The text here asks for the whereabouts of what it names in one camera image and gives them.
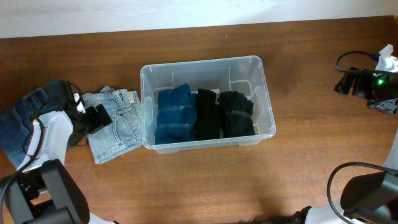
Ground black garment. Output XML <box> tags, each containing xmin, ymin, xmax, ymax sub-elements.
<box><xmin>196</xmin><ymin>88</ymin><xmax>221</xmax><ymax>141</ymax></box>

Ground dark navy garment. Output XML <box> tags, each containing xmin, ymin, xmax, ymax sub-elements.
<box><xmin>217</xmin><ymin>91</ymin><xmax>255</xmax><ymax>138</ymax></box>

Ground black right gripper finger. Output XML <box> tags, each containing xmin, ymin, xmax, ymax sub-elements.
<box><xmin>334</xmin><ymin>67</ymin><xmax>357</xmax><ymax>95</ymax></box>
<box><xmin>352</xmin><ymin>70</ymin><xmax>369</xmax><ymax>97</ymax></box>

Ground clear plastic storage container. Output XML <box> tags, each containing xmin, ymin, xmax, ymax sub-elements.
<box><xmin>140</xmin><ymin>55</ymin><xmax>276</xmax><ymax>153</ymax></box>

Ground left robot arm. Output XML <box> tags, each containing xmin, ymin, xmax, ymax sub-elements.
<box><xmin>1</xmin><ymin>80</ymin><xmax>112</xmax><ymax>224</ymax></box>

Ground dark blue folded jeans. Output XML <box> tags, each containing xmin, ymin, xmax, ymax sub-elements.
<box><xmin>1</xmin><ymin>88</ymin><xmax>48</xmax><ymax>168</ymax></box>

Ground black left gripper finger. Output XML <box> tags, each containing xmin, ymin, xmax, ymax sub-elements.
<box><xmin>95</xmin><ymin>104</ymin><xmax>113</xmax><ymax>126</ymax></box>
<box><xmin>85</xmin><ymin>106</ymin><xmax>103</xmax><ymax>134</ymax></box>

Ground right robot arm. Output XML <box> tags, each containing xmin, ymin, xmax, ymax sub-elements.
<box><xmin>290</xmin><ymin>67</ymin><xmax>397</xmax><ymax>223</ymax></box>

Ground light blue jeans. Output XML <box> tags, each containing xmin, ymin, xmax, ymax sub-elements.
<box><xmin>83</xmin><ymin>86</ymin><xmax>142</xmax><ymax>164</ymax></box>

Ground teal blue garment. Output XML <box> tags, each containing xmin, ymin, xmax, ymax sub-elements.
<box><xmin>154</xmin><ymin>83</ymin><xmax>198</xmax><ymax>144</ymax></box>

